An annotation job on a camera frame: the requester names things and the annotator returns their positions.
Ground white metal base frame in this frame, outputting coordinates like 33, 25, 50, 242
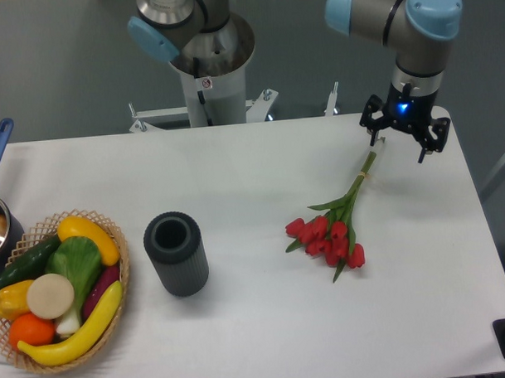
129, 80, 341, 133

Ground red tulip bouquet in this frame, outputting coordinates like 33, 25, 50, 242
284, 137, 386, 281

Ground yellow banana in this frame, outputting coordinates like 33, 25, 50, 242
17, 281, 124, 367

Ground orange fruit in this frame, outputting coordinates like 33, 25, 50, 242
8, 313, 55, 350

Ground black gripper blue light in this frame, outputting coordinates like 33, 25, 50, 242
359, 85, 451, 163

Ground dark grey ribbed vase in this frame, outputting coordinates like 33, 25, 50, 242
143, 211, 209, 297

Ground purple eggplant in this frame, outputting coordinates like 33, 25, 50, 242
81, 264, 119, 322

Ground white furniture piece right edge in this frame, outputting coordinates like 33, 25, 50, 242
478, 152, 505, 202

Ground woven wicker basket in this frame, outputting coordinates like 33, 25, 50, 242
0, 209, 130, 375

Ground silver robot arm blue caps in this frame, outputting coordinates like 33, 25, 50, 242
127, 0, 463, 155

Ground green cucumber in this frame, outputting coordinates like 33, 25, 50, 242
0, 235, 61, 290

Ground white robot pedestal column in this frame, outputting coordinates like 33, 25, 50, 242
171, 13, 255, 128

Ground beige round disc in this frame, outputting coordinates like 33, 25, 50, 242
27, 274, 75, 320

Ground yellow squash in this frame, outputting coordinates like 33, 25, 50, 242
56, 216, 120, 266

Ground green leafy bok choy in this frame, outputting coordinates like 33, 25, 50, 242
45, 236, 102, 338

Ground yellow bell pepper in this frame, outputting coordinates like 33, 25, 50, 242
0, 279, 34, 321

